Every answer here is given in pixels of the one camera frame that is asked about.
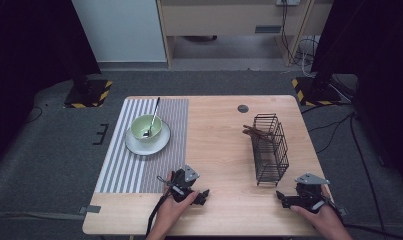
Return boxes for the striped placemat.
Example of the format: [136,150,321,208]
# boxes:
[94,97,190,195]

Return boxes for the green bowl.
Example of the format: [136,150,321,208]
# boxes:
[130,114,163,144]

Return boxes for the light wooden desk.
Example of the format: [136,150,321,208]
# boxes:
[155,0,333,68]

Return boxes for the black wire basket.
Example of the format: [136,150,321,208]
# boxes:
[251,113,290,187]

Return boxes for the white panel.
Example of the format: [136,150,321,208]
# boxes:
[71,0,167,63]

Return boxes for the grey tape strip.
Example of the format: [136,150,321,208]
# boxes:
[78,204,102,215]

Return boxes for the bundle of hanging cables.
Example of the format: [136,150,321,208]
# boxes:
[279,0,321,78]

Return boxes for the dark curtain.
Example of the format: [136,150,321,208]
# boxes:
[0,0,102,174]
[310,0,403,191]

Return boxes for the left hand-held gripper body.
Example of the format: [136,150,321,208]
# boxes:
[170,164,201,203]

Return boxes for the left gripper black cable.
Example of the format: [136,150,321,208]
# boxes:
[145,175,173,237]

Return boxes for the white plate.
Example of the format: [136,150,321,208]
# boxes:
[124,119,172,157]

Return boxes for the thin black floor cable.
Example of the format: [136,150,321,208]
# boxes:
[23,105,44,125]

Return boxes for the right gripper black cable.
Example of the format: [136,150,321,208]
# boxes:
[328,199,403,240]

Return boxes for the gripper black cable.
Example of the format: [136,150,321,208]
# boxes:
[145,175,173,237]
[328,199,403,240]

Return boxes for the person's right hand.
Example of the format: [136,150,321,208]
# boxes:
[290,185,345,234]

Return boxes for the metal spoon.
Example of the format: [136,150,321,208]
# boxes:
[142,97,161,138]

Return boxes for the black stand base striped edge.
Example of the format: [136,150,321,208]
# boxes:
[291,76,343,108]
[63,79,114,109]

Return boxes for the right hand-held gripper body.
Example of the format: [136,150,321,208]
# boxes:
[288,172,331,213]

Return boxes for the long black floor cable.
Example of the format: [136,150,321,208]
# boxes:
[349,113,387,236]

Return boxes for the person's left hand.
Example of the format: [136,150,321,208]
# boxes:
[153,171,201,234]

